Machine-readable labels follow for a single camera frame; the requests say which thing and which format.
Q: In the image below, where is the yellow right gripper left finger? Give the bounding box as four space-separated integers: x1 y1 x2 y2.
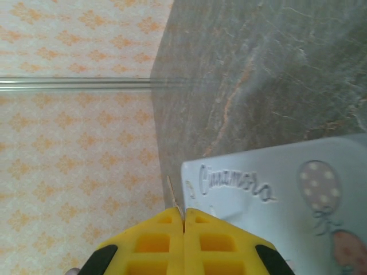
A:
81 207 185 275

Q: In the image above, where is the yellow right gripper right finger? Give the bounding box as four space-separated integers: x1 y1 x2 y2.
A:
183 208 295 275

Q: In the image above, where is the pale blue cartoon tin box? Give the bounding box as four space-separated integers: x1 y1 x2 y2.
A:
181 133 367 275

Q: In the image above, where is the aluminium left rear frame post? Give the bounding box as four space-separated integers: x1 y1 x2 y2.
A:
0 76 153 92

